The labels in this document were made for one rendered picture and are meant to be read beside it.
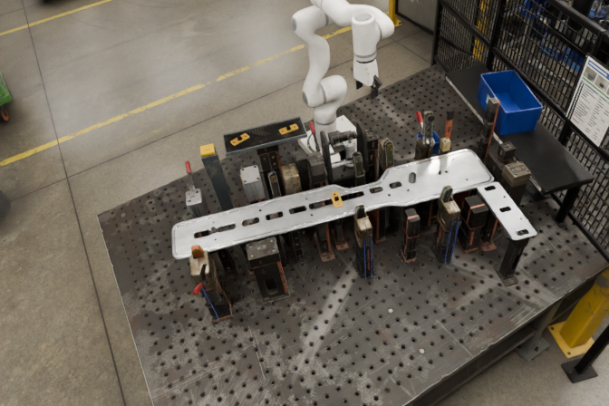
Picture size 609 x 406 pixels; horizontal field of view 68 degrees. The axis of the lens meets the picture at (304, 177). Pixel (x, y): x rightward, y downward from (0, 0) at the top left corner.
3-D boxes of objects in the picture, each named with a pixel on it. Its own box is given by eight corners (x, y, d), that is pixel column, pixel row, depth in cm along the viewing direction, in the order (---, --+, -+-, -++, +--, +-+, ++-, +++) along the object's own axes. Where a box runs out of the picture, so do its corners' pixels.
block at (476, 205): (462, 256, 202) (471, 216, 182) (450, 236, 210) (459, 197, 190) (482, 250, 203) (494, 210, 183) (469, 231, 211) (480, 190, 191)
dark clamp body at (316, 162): (315, 225, 224) (307, 170, 197) (309, 206, 233) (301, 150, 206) (336, 219, 225) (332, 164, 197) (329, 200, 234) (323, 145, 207)
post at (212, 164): (224, 221, 232) (200, 159, 200) (222, 210, 237) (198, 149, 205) (238, 217, 232) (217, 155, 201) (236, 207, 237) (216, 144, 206)
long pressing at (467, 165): (172, 266, 180) (171, 265, 179) (171, 224, 196) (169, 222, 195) (497, 183, 192) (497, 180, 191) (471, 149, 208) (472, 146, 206)
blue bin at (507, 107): (499, 136, 205) (506, 112, 196) (475, 96, 227) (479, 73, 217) (536, 130, 205) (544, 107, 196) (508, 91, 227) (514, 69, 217)
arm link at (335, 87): (310, 114, 245) (306, 79, 227) (340, 103, 249) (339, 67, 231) (320, 128, 238) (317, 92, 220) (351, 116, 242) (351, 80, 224)
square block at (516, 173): (497, 231, 209) (514, 178, 184) (488, 218, 215) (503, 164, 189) (513, 227, 210) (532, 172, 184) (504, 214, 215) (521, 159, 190)
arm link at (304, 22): (338, 103, 231) (309, 114, 227) (328, 92, 239) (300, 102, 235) (330, 7, 196) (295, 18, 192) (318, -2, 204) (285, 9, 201)
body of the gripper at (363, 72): (348, 53, 173) (351, 79, 181) (366, 63, 167) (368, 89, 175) (363, 45, 176) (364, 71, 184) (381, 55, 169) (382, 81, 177)
